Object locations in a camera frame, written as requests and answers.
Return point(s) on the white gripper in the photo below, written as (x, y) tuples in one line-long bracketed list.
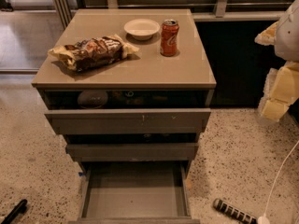
[(289, 36)]

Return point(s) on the white bowl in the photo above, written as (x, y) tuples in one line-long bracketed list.
[(141, 29)]

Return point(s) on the brown chip bag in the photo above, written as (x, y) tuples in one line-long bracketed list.
[(93, 53)]

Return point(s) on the grey drawer cabinet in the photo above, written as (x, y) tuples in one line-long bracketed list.
[(145, 79)]

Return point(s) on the dark round object in drawer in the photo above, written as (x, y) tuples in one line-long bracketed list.
[(92, 99)]

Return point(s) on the grey top drawer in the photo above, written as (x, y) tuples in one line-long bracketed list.
[(123, 121)]

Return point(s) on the grey drawer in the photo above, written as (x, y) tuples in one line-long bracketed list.
[(150, 192), (123, 121), (184, 151)]

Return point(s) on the grey middle drawer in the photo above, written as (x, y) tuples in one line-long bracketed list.
[(184, 151)]

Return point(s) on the grey bottom drawer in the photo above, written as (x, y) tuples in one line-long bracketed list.
[(150, 192)]

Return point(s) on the orange soda can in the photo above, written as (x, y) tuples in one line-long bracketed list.
[(169, 34)]

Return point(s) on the black striped cylinder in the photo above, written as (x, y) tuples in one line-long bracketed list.
[(230, 211)]

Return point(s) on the black handle on floor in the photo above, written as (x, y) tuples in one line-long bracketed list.
[(20, 208)]

